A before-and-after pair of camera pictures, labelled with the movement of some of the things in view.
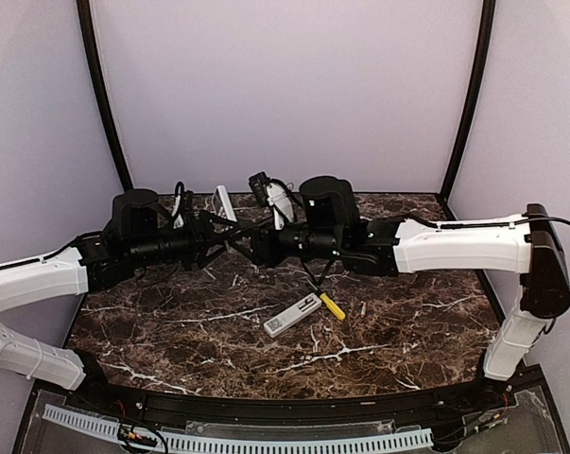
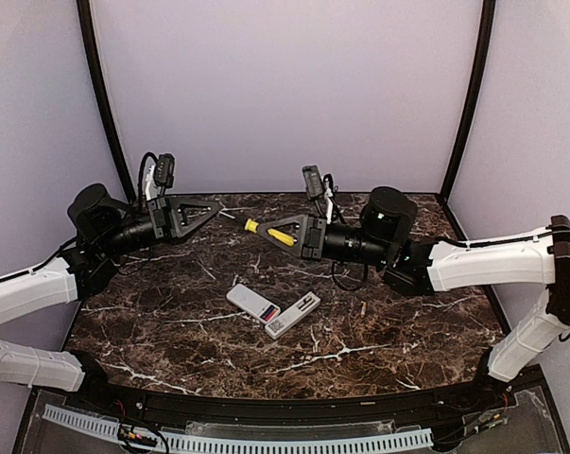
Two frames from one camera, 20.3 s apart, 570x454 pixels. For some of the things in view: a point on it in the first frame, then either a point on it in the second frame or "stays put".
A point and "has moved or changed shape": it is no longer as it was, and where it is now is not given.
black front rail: (360, 409) stays put
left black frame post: (83, 8) stays put
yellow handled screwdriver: (331, 305) has moved or changed shape
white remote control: (290, 316) stays put
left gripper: (202, 242) to (165, 218)
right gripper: (264, 249) to (314, 251)
